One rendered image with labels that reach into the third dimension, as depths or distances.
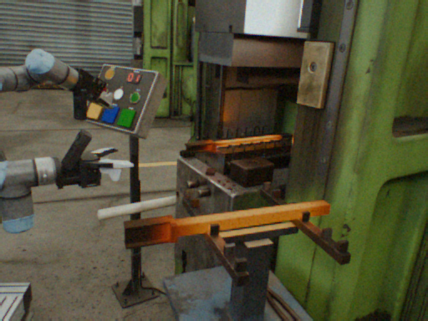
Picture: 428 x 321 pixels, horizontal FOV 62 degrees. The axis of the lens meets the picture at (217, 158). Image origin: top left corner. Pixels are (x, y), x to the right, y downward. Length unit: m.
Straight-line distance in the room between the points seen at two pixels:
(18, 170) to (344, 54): 0.87
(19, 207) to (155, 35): 5.23
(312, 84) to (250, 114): 0.55
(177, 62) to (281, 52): 4.82
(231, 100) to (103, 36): 7.76
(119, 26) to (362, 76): 8.38
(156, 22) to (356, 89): 5.30
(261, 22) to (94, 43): 8.09
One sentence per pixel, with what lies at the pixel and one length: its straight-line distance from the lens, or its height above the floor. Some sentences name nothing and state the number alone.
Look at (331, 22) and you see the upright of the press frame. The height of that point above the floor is 1.40.
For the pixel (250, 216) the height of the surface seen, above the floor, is 1.01.
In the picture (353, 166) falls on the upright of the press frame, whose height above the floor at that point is 1.06.
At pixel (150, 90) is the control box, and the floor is 1.13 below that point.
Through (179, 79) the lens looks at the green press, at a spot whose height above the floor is 0.66.
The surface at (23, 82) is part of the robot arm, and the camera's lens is 1.32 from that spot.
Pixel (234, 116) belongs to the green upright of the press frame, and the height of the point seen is 1.05.
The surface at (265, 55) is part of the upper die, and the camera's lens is 1.20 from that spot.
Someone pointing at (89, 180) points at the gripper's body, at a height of 0.95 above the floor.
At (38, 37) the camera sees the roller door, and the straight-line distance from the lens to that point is 9.10.
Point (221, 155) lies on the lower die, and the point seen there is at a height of 0.98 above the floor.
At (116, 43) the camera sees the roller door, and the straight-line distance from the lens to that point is 9.14.
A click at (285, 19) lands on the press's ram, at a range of 1.17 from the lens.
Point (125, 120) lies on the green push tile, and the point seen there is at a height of 1.00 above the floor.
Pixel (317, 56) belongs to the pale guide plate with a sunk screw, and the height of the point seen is 1.32.
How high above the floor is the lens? 1.35
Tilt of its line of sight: 19 degrees down
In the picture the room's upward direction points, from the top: 4 degrees clockwise
